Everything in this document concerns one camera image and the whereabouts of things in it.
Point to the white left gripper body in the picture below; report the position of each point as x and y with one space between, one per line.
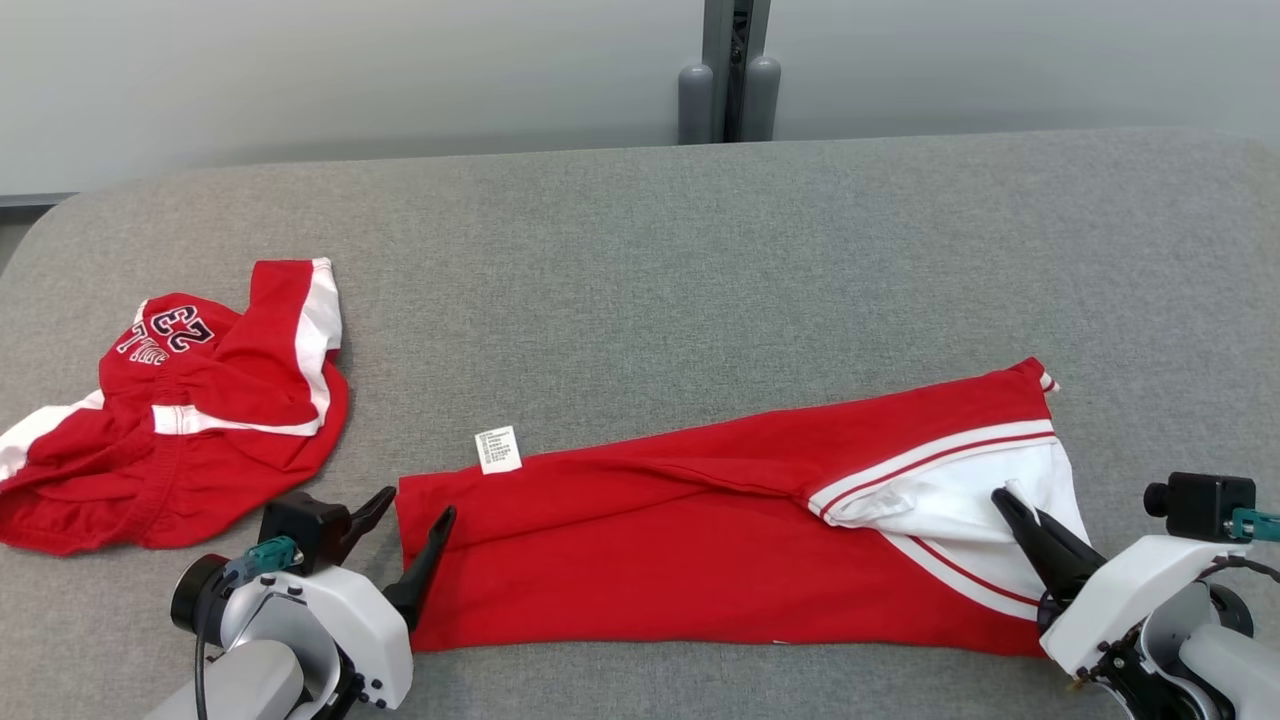
370 630

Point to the red white-striped shorts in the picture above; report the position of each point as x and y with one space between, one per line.
240 400

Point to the grey metal partition post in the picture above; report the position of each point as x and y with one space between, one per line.
718 50

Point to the grey cylindrical post foot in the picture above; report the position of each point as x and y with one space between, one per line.
762 100

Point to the grey wall post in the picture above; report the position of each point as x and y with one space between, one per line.
696 105

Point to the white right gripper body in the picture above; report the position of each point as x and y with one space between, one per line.
1110 600

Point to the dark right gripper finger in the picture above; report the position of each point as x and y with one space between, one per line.
1040 560
1080 555

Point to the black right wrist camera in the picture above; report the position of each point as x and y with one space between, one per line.
1205 505

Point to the red white-sleeved jersey shirt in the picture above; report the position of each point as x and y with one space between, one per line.
650 550

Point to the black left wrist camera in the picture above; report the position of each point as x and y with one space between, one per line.
305 530

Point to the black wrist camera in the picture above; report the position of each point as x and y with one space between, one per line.
1205 505
305 530

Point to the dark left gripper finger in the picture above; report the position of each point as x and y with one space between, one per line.
420 570
368 512

